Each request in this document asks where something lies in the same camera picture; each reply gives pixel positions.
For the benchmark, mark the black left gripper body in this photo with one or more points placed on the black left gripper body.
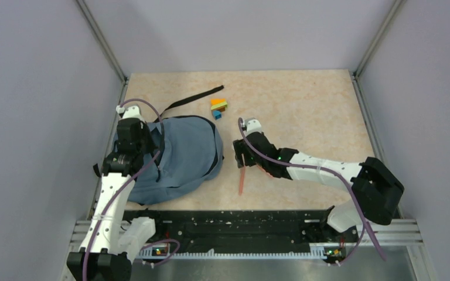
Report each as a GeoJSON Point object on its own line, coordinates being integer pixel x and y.
{"type": "Point", "coordinates": [146, 144]}

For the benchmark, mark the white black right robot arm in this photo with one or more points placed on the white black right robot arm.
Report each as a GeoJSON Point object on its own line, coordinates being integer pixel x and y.
{"type": "Point", "coordinates": [375, 192]}

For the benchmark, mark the orange pen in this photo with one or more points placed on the orange pen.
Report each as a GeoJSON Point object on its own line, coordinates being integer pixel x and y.
{"type": "Point", "coordinates": [241, 182]}

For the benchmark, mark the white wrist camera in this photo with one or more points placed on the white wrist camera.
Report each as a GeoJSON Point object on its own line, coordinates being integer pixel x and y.
{"type": "Point", "coordinates": [132, 111]}
{"type": "Point", "coordinates": [252, 125]}

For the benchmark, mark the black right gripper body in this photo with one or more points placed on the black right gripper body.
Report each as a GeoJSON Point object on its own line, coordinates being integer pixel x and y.
{"type": "Point", "coordinates": [249, 160]}

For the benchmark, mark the orange pen slanted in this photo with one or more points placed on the orange pen slanted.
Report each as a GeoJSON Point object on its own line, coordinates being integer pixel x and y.
{"type": "Point", "coordinates": [264, 171]}

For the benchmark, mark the colourful sticky note stack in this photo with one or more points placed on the colourful sticky note stack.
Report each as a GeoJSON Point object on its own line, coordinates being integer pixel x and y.
{"type": "Point", "coordinates": [218, 106]}

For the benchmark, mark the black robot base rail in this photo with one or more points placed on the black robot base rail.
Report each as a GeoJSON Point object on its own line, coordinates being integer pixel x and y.
{"type": "Point", "coordinates": [243, 231]}

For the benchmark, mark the blue grey student backpack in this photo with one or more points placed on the blue grey student backpack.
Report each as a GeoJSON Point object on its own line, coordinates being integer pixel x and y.
{"type": "Point", "coordinates": [193, 154]}

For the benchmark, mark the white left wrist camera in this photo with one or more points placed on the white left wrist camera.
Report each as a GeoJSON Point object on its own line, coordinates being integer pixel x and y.
{"type": "Point", "coordinates": [132, 111]}

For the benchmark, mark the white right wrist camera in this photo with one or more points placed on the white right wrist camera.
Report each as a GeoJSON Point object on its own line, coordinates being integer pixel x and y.
{"type": "Point", "coordinates": [252, 125]}

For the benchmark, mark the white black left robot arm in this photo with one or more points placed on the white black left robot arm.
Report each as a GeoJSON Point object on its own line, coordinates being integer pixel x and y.
{"type": "Point", "coordinates": [106, 253]}

